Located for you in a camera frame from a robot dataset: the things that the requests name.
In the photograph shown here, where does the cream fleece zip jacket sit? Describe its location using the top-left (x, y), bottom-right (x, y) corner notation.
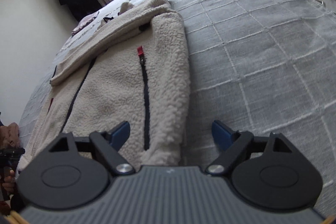
top-left (18, 0), bottom-right (190, 170)

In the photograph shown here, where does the person's left hand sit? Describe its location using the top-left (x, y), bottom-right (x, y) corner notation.
top-left (2, 169), bottom-right (15, 194)

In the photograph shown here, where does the grey checked bedspread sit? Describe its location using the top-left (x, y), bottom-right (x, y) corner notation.
top-left (17, 0), bottom-right (335, 223)

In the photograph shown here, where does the folded mauve cloth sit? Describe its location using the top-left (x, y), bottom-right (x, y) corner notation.
top-left (71, 11), bottom-right (99, 36)

